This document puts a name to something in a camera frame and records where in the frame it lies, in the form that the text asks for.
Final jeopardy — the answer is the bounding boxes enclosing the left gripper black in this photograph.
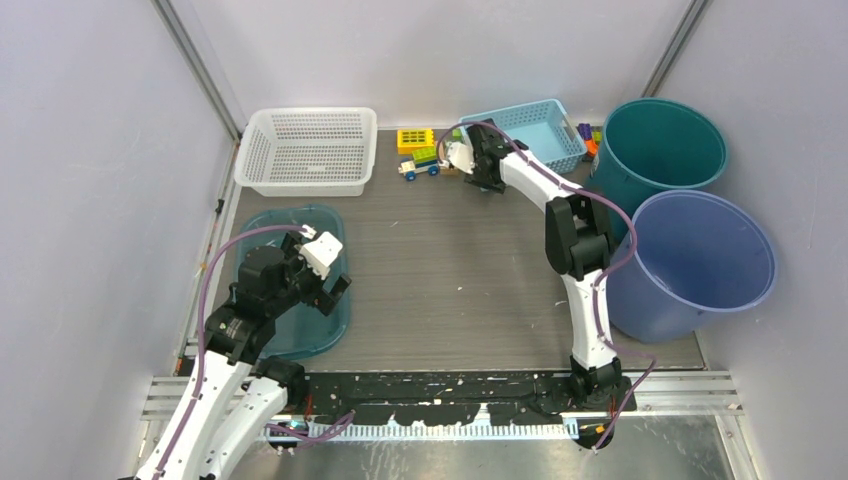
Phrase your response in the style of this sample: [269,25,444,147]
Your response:
[269,230,350,315]

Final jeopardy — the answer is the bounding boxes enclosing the light blue perforated basket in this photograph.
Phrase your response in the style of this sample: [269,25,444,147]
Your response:
[460,99,588,174]

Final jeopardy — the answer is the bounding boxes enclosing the white perforated plastic basket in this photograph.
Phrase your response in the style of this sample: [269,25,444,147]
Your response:
[233,107,378,197]

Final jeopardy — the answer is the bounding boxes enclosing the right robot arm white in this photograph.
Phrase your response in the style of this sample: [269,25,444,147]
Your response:
[465,121,630,412]

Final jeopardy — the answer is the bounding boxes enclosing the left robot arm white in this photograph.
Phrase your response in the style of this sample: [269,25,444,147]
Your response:
[134,225,351,479]

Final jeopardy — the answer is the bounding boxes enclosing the teal transparent plastic tub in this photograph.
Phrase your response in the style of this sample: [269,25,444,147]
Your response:
[240,204,352,361]

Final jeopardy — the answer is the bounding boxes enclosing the white toy car blue wheels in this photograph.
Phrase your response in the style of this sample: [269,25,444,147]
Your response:
[398,146,441,182]

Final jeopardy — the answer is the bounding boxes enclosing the yellow toy block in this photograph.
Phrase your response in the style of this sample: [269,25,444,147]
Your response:
[396,128,435,155]

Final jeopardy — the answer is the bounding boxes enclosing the orange purple toy blocks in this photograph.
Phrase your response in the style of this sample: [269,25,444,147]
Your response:
[577,123,602,161]

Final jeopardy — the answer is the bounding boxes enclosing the teal round bucket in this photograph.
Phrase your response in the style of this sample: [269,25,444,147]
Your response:
[586,98,728,216]

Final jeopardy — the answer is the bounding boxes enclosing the blue round bucket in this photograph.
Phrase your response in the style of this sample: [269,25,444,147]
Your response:
[606,190,778,343]

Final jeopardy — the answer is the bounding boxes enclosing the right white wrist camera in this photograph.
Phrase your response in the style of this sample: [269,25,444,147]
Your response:
[445,142,475,174]

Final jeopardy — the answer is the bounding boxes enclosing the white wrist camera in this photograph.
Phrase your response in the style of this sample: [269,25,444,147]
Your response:
[445,142,475,174]
[299,232,343,280]

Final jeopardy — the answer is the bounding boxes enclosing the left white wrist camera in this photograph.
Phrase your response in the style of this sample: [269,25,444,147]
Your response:
[299,232,343,280]

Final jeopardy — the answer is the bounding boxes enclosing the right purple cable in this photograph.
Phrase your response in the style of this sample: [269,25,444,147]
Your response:
[435,120,658,453]

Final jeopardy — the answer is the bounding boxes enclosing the purple cable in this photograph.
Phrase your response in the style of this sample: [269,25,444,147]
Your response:
[150,223,318,480]
[435,120,658,453]

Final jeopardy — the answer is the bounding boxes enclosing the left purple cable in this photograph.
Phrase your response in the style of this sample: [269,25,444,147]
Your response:
[150,223,318,480]

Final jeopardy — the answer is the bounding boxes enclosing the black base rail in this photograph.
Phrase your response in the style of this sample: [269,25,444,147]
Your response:
[283,371,631,427]

